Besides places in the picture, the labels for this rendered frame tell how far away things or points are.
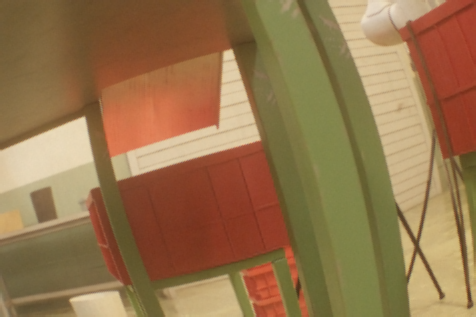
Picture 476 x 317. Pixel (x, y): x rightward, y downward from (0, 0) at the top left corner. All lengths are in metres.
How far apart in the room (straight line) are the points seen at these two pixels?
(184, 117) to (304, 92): 1.02
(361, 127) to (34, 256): 5.80
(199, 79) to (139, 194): 0.25
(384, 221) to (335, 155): 0.38
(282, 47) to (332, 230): 0.15
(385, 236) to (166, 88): 0.69
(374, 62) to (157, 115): 5.85
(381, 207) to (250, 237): 0.65
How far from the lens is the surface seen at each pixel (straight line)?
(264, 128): 1.37
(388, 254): 1.00
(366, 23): 1.80
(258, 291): 3.45
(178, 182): 1.58
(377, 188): 0.99
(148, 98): 1.54
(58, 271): 6.63
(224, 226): 1.59
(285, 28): 0.63
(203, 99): 1.61
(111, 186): 1.47
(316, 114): 0.62
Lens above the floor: 0.67
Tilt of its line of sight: 2 degrees up
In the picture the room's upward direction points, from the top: 16 degrees counter-clockwise
